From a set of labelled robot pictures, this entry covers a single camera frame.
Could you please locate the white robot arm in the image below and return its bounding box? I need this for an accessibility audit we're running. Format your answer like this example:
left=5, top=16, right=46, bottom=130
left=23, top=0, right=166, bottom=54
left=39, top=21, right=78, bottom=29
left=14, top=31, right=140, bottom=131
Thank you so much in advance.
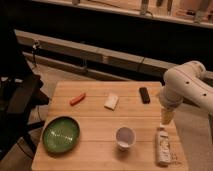
left=159, top=61, right=213, bottom=125

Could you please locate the white sponge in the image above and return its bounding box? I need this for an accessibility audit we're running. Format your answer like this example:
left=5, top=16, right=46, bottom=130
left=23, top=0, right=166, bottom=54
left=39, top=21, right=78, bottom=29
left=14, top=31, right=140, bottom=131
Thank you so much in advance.
left=104, top=93, right=119, bottom=110

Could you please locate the white bottle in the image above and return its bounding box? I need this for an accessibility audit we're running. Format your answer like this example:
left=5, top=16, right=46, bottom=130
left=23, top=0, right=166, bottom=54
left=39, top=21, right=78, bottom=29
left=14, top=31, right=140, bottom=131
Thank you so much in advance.
left=156, top=125, right=171, bottom=167

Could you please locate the white cup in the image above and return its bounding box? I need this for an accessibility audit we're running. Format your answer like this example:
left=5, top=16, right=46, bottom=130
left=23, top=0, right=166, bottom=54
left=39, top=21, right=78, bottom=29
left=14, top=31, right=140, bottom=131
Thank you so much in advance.
left=115, top=127, right=136, bottom=150

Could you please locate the green plate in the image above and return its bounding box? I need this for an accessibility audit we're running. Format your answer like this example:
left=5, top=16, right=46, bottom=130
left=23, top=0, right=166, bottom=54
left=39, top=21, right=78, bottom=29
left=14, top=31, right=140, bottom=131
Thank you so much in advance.
left=42, top=116, right=80, bottom=154

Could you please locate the black chair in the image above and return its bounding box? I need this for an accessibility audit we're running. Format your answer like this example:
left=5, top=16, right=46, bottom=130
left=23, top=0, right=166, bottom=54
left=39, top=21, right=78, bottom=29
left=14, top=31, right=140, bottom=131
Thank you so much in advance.
left=0, top=29, right=49, bottom=161

